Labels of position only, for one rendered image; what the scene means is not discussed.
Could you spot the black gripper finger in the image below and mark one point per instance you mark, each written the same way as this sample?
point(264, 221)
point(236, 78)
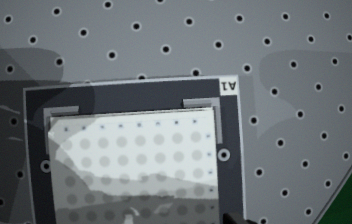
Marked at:
point(235, 218)

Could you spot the grey flat base plate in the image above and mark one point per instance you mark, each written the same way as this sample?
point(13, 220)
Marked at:
point(293, 59)

